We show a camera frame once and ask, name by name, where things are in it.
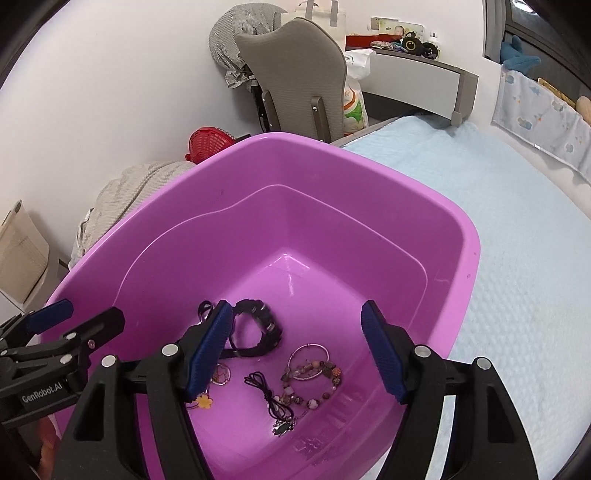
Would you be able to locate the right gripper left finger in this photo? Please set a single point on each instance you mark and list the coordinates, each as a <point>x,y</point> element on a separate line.
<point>102,439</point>

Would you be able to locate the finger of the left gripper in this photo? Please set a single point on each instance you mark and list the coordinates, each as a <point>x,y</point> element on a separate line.
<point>20,329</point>
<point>48,358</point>

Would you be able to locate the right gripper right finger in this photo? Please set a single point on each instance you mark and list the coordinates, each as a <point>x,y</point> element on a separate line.
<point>488,439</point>

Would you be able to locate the black digital wristwatch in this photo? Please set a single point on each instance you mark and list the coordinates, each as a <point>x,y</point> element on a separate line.
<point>269,329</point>

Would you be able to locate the small silver bangle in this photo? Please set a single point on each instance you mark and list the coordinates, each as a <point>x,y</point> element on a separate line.
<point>308,362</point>

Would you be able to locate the person's left hand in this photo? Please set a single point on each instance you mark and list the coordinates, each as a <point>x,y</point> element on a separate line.
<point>50,442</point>

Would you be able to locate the yellow flower charm earring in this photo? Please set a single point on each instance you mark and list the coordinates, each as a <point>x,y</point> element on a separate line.
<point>220,377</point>

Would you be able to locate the light blue bed blanket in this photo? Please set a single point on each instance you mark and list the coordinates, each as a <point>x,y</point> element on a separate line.
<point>530,308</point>

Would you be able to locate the beige striped clothes pile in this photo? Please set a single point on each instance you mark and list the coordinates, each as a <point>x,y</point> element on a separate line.
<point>118,198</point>

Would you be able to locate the red plastic basket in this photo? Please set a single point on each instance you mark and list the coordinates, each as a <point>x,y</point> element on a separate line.
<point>206,142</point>

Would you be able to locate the purple plastic basin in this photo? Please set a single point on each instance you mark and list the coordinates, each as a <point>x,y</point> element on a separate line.
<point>314,232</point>

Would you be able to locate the pale blue patterned towel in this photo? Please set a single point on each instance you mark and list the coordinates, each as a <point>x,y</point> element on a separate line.
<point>539,118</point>

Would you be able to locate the grey office chair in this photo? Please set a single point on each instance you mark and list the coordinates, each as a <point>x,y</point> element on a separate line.
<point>302,72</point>

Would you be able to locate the grey white bedside desk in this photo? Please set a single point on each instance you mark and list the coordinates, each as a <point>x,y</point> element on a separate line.
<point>395,84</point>

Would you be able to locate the blue plush toy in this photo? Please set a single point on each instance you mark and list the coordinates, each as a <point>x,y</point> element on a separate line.
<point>513,58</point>

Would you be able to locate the black round toy speaker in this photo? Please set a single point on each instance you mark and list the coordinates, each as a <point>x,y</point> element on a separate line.
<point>413,45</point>

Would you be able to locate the white plastic bag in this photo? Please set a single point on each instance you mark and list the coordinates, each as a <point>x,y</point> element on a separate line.
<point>353,106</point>

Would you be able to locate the white tote bag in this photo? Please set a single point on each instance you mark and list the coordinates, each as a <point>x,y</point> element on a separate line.
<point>329,16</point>

